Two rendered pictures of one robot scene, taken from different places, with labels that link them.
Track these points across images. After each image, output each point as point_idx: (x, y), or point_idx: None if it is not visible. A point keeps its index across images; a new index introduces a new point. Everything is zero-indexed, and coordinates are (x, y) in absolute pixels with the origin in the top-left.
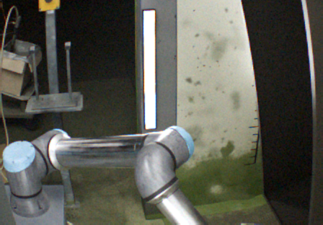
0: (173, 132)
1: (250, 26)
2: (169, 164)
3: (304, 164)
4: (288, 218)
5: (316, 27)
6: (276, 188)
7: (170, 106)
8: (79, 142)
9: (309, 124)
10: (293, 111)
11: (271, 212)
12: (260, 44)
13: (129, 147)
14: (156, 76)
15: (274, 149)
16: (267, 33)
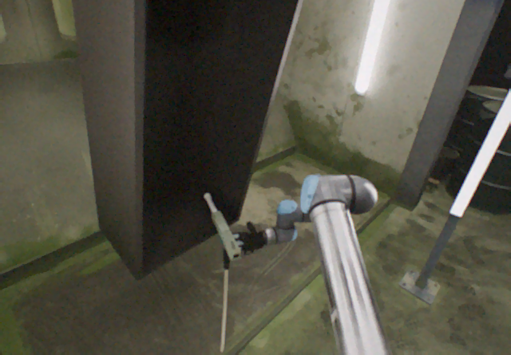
0: (324, 177)
1: (129, 90)
2: (351, 178)
3: (107, 227)
4: (179, 244)
5: (290, 25)
6: (127, 266)
7: None
8: (374, 313)
9: (100, 186)
10: (109, 181)
11: (54, 348)
12: (124, 113)
13: (350, 220)
14: None
15: (126, 230)
16: (116, 94)
